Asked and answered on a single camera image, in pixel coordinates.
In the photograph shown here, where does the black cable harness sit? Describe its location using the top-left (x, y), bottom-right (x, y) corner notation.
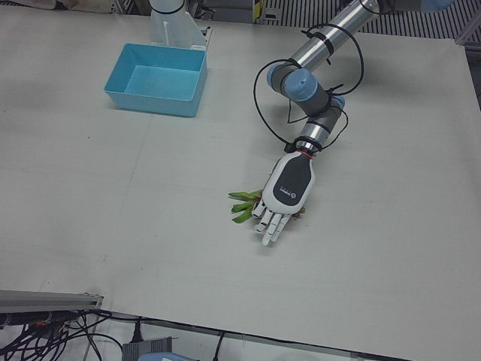
top-left (0, 311), bottom-right (74, 329)

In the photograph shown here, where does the aluminium extrusion profile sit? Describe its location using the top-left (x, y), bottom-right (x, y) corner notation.
top-left (0, 289), bottom-right (105, 315)

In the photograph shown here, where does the black looped cable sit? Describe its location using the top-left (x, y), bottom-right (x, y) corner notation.
top-left (0, 308), bottom-right (123, 361)

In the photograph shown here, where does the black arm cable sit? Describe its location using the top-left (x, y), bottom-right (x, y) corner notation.
top-left (252, 22), bottom-right (365, 151)

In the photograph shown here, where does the green leafy toy vegetable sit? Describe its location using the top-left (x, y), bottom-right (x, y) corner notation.
top-left (228, 187), bottom-right (307, 223)

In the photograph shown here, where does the light blue plastic bin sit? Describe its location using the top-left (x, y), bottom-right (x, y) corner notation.
top-left (103, 42), bottom-right (209, 118)

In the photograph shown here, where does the aluminium frame rail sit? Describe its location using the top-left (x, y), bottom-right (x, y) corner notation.
top-left (110, 0), bottom-right (151, 14)

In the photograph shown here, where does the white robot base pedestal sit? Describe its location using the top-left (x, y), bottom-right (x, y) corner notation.
top-left (148, 0), bottom-right (213, 52)

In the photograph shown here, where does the black plug cable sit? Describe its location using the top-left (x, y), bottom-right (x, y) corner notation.
top-left (213, 330), bottom-right (227, 361)
top-left (108, 314), bottom-right (143, 342)

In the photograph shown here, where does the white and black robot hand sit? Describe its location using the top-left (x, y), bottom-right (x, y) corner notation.
top-left (252, 152), bottom-right (315, 247)

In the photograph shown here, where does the grey ribbed power adapter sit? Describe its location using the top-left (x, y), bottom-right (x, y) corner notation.
top-left (122, 337), bottom-right (174, 361)

